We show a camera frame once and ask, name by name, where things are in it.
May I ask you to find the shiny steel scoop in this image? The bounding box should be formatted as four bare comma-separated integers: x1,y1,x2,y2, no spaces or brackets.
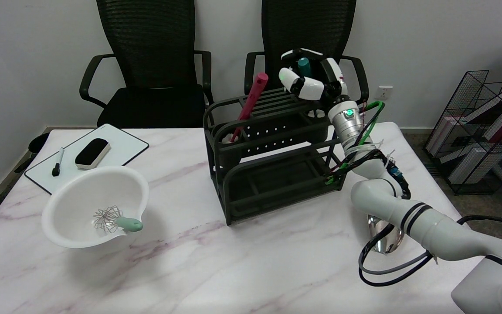
366,213,404,254

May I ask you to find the dark green dish rack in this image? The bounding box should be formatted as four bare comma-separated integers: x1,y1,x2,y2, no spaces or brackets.
203,86,348,225

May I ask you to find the whisk with mint handle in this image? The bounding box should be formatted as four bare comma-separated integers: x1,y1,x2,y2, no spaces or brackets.
93,206,144,234

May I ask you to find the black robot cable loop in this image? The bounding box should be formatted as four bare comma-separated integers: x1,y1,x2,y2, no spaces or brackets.
358,216,502,287

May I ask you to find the black whiteboard eraser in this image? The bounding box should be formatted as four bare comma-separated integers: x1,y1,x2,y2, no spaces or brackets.
75,138,112,170

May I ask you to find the pink bottle brush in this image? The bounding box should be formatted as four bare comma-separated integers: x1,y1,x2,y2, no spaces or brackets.
223,72,269,143

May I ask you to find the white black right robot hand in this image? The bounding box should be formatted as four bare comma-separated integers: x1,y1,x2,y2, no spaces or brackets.
278,48,348,107

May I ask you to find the green robot cable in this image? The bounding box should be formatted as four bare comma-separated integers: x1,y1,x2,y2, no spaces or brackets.
324,101,386,185

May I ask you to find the black mesh office chair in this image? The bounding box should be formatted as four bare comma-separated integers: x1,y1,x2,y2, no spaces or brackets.
79,0,214,128
245,0,370,125

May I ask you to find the small whiteboard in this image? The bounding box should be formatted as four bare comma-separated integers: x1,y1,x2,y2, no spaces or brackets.
24,124,149,195

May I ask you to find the black marker pen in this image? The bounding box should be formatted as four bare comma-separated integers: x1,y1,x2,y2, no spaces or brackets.
52,148,65,177

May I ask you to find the white mixing bowl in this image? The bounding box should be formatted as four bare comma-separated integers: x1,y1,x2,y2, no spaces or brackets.
42,166,150,249

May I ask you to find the round black floor object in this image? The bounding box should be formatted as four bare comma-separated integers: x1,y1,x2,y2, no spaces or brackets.
28,133,50,154

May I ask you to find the black wire mesh shelf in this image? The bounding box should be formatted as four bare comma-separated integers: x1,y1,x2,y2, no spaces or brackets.
423,70,502,195

